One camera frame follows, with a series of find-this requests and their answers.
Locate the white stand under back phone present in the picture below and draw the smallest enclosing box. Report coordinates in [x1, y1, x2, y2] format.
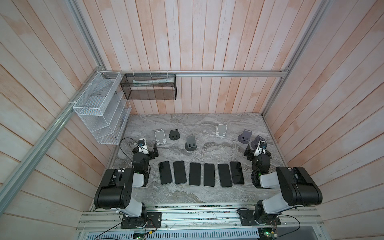
[216, 124, 228, 138]

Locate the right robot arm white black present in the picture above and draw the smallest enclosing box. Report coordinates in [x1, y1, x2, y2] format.
[244, 146, 323, 225]

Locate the green circuit board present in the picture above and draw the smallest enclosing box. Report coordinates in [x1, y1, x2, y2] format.
[259, 229, 276, 240]

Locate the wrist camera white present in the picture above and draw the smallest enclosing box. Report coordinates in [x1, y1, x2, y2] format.
[137, 139, 149, 155]
[254, 140, 268, 156]

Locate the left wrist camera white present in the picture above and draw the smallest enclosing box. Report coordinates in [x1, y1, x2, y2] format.
[137, 139, 149, 155]

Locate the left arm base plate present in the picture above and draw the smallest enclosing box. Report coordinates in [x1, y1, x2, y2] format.
[121, 212, 162, 229]

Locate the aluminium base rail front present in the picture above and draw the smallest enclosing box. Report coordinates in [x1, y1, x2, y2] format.
[76, 203, 325, 233]

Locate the black phone blue case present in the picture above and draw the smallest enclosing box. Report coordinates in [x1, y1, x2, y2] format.
[159, 161, 173, 185]

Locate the aluminium frame rail back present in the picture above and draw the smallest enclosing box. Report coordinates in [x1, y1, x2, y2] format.
[106, 70, 288, 77]

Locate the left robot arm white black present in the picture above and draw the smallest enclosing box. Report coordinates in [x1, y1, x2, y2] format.
[94, 139, 159, 228]

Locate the aluminium frame rail left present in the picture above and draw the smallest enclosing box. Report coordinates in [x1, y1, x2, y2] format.
[1, 66, 105, 214]

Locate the white vented electronics box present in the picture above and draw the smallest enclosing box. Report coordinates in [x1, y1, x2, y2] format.
[78, 228, 260, 240]

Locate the aluminium frame post right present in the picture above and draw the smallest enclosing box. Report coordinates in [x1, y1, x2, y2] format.
[262, 1, 334, 119]

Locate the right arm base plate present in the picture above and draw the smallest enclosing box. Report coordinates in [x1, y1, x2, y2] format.
[237, 208, 281, 226]

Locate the black mesh basket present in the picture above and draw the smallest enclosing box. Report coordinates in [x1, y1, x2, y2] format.
[120, 73, 177, 101]

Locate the white stand far left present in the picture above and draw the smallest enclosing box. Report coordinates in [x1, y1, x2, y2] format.
[155, 129, 167, 145]

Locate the grey phone stand front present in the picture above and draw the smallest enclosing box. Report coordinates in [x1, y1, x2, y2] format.
[238, 129, 253, 144]

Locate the aluminium frame rail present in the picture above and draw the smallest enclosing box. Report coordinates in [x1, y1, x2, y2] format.
[1, 66, 105, 214]
[106, 70, 288, 77]

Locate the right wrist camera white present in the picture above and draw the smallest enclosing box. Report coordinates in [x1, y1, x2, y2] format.
[254, 140, 268, 156]

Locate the white wire mesh shelf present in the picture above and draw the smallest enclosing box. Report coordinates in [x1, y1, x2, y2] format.
[73, 71, 132, 145]

